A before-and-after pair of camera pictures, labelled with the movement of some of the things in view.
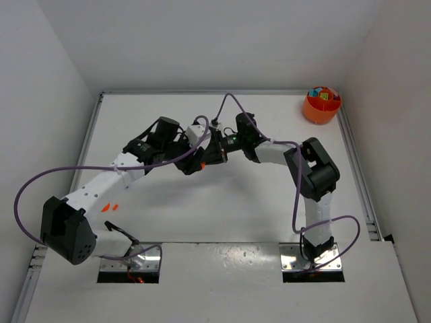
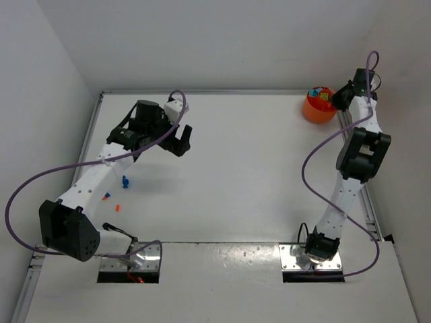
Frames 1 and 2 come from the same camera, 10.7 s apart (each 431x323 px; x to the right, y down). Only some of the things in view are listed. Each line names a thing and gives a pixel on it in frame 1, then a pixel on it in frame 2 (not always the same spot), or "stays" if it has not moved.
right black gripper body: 217,147 to 341,99
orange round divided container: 320,112 stays
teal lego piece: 314,92 stays
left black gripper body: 188,161 to 173,143
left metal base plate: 147,260 stays
